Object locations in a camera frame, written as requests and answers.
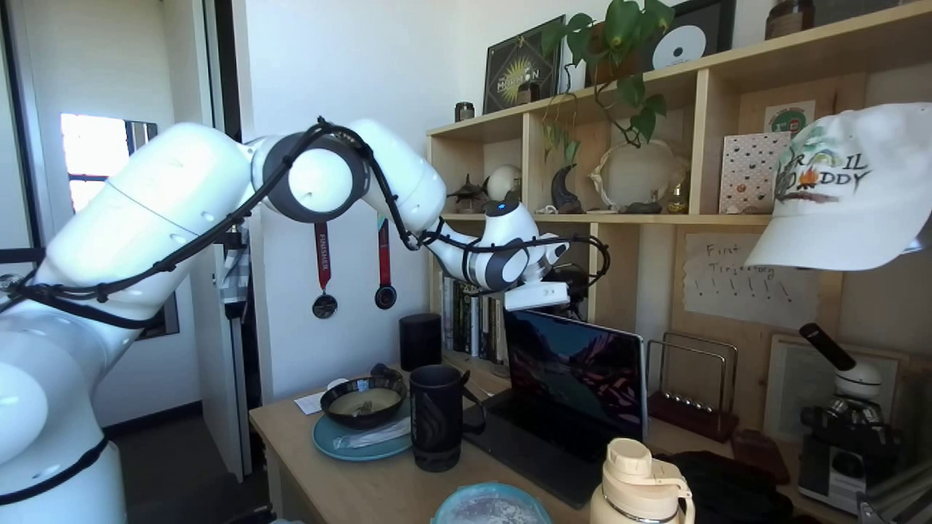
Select cream insulated water bottle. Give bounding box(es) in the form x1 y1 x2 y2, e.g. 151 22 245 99
588 438 697 524

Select wooden shelving unit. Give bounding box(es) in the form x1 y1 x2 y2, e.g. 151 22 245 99
429 0 932 431

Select framed vinyl disc picture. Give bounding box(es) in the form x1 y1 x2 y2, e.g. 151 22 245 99
650 0 735 70

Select black laptop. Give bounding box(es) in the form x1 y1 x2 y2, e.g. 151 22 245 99
470 311 650 506

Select cream ceramic vase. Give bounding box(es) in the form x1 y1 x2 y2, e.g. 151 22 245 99
588 139 688 214

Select black white microscope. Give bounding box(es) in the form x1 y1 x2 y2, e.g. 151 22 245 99
799 323 902 513

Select white baseball cap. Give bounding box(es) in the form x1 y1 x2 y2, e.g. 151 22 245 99
748 102 932 270

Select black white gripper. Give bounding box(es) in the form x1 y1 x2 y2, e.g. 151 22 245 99
503 275 588 311

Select teal round plate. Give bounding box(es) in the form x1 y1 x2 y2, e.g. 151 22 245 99
311 416 411 464

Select black mug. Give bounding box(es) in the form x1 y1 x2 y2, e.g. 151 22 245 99
411 364 486 473

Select green trailing potted plant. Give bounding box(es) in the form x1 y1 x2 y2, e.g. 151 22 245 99
541 0 675 150

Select black bowl with food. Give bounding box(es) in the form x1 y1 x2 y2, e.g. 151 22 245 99
320 364 409 429

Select white dotted card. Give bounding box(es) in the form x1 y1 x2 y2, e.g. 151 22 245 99
720 132 789 215

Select newton's cradle desk toy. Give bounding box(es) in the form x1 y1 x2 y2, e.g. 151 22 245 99
650 332 736 442

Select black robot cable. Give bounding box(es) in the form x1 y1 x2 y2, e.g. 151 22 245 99
0 116 614 506

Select black cylindrical speaker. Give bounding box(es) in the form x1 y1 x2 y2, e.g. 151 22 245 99
398 316 442 369

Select framed dark picture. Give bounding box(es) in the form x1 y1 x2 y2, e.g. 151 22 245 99
483 17 566 115

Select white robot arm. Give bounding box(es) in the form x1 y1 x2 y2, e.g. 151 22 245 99
0 120 570 524

